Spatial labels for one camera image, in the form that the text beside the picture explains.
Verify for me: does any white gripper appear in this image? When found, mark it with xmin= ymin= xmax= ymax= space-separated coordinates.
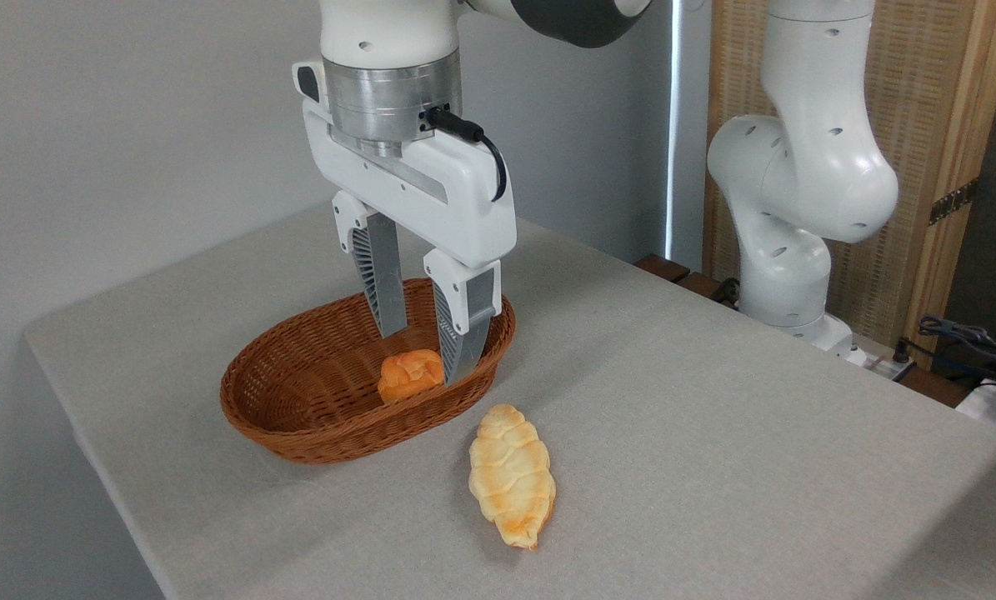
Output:
xmin=292 ymin=57 xmax=518 ymax=387

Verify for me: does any round orange bread roll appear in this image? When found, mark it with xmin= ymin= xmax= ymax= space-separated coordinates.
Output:
xmin=378 ymin=349 xmax=447 ymax=406

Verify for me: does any pale croissant-shaped bread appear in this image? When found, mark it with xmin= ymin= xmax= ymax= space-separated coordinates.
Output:
xmin=468 ymin=404 xmax=558 ymax=551

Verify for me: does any brown oval wicker basket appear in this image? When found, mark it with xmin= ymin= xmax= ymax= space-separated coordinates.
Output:
xmin=219 ymin=277 xmax=517 ymax=465

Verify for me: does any dark brown wooden bench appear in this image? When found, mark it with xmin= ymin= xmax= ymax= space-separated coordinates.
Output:
xmin=634 ymin=253 xmax=742 ymax=311

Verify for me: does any wooden woven folding screen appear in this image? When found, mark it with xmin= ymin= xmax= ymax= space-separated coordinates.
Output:
xmin=702 ymin=0 xmax=996 ymax=372

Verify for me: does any black metal screen hinge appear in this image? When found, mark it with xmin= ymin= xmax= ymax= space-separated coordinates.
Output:
xmin=928 ymin=177 xmax=981 ymax=227

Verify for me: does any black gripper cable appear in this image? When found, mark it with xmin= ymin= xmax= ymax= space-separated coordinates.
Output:
xmin=427 ymin=107 xmax=508 ymax=203

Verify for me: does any bundle of dark cables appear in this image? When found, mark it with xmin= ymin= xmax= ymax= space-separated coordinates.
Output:
xmin=917 ymin=314 xmax=996 ymax=393

